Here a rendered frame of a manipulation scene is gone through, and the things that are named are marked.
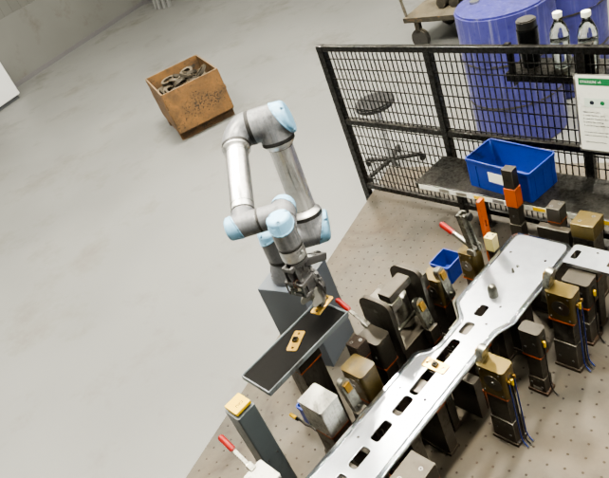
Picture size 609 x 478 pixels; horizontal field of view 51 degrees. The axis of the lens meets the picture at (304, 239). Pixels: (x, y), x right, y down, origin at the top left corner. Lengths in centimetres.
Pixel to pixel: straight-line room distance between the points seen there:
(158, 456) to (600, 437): 230
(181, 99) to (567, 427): 545
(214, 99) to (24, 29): 701
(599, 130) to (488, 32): 212
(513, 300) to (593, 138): 69
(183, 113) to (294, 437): 496
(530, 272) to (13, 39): 1186
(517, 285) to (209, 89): 515
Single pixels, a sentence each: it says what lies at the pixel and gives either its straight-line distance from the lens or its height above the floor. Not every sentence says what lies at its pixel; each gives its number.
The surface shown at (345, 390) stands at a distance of 194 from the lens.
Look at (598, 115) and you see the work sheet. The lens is 246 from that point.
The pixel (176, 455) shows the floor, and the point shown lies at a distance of 360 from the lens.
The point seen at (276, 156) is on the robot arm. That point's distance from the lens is 214.
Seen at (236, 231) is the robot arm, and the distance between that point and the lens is 188.
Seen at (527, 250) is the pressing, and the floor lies 100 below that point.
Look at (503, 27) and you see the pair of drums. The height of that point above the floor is 92.
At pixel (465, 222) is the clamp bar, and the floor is 117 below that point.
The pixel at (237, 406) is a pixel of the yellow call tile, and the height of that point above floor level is 116.
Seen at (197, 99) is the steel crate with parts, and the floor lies 37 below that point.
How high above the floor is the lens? 250
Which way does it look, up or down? 33 degrees down
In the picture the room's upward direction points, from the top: 23 degrees counter-clockwise
